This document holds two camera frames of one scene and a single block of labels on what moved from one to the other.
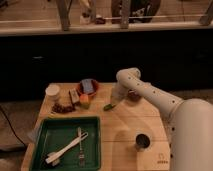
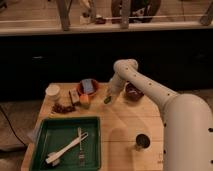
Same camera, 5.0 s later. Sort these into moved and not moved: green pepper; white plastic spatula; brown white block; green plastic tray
Moved: green pepper
Not moved: white plastic spatula; brown white block; green plastic tray
